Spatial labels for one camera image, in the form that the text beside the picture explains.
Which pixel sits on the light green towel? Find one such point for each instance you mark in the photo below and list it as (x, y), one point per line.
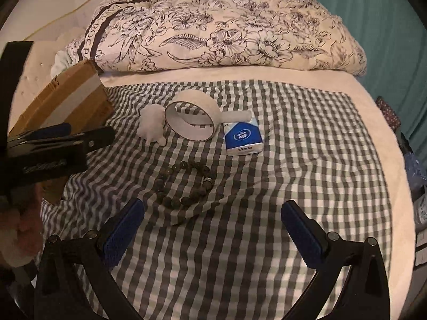
(62, 62)

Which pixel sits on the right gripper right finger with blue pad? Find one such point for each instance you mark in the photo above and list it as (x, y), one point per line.
(365, 292)

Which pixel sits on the teal curtain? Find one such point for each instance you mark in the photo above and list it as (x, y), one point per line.
(394, 39)

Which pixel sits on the white tape roll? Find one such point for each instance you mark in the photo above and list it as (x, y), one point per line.
(193, 115)

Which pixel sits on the blue white tissue pack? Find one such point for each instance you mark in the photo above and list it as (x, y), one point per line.
(243, 138)

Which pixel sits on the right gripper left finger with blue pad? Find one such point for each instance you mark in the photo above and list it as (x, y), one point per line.
(58, 292)

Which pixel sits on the cream bed mattress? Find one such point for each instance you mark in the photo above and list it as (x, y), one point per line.
(383, 106)

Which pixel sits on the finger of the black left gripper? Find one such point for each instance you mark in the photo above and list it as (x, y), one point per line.
(89, 141)
(59, 130)

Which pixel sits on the person left hand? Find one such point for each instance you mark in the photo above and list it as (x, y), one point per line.
(21, 227)

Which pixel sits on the brown cardboard box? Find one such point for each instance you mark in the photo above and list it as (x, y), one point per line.
(76, 96)

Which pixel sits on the green white checkered cloth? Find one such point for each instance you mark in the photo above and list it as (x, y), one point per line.
(250, 206)

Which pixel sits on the floral patterned duvet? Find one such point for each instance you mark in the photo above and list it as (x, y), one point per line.
(156, 35)

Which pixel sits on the blue plastic bag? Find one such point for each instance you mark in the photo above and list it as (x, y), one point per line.
(416, 173)

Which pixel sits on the white toy figure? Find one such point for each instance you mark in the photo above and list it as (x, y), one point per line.
(151, 124)

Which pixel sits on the patterned dark bag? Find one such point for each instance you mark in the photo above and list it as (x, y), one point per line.
(388, 113)

